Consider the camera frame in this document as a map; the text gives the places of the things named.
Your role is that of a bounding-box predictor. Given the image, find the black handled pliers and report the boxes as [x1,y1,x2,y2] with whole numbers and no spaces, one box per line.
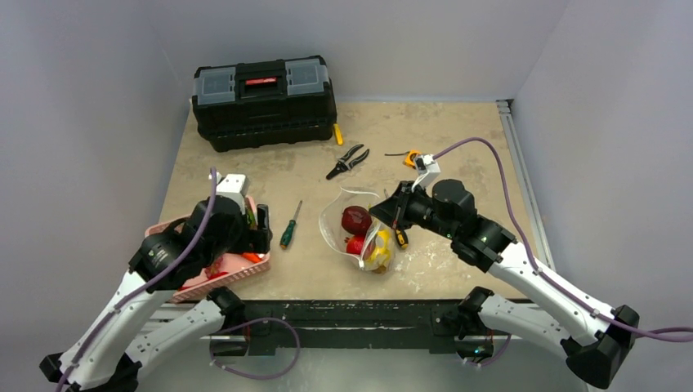
[325,144,370,180]

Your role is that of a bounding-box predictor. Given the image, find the pink perforated plastic basket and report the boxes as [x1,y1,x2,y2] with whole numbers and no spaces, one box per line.
[129,196,270,303]

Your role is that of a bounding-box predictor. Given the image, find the dark red toy pepper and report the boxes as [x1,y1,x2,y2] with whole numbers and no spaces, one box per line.
[341,206,373,236]

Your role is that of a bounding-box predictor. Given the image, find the yellow handled tool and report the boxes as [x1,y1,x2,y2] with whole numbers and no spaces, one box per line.
[333,123,344,146]

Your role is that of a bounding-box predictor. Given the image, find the yellow toy banana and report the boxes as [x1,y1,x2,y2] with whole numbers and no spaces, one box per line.
[362,229,396,274]

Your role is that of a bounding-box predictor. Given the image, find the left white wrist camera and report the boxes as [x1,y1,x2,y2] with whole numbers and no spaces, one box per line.
[208,171,250,215]

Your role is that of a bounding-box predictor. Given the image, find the black plastic toolbox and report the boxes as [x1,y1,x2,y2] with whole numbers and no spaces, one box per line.
[191,56,338,153]

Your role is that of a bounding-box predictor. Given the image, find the orange tape measure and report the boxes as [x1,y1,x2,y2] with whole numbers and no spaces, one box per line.
[385,150,421,168]

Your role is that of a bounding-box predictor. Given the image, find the clear zip top bag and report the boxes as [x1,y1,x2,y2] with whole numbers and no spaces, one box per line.
[319,187,397,274]

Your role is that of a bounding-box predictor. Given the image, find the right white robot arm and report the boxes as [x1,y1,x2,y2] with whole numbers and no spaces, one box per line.
[369,179,640,390]

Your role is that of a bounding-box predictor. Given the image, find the green handled screwdriver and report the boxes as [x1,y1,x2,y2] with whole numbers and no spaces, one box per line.
[279,200,302,250]

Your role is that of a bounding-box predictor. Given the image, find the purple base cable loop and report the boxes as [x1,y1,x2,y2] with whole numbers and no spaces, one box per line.
[208,314,302,381]

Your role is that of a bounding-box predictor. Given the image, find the yellow black handled screwdriver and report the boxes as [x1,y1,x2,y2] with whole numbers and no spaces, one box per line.
[388,199,409,250]

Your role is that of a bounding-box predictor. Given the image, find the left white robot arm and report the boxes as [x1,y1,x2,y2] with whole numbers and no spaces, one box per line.
[39,195,272,391]

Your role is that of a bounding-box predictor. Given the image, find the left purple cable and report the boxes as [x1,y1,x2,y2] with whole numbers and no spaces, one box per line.
[54,167,219,392]

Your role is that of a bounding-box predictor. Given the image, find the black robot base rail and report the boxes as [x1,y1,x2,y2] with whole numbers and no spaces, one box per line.
[208,298,512,359]

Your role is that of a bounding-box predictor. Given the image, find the pink toy grape bunch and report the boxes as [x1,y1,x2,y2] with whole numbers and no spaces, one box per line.
[204,258,228,280]

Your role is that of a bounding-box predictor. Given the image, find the orange toy carrot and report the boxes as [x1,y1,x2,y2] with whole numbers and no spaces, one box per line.
[241,252,264,264]

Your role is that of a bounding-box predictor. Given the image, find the red toy apple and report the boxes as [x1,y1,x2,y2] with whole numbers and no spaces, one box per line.
[345,235,365,256]

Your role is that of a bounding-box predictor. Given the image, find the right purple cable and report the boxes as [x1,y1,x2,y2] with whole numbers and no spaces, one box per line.
[432,137,693,344]

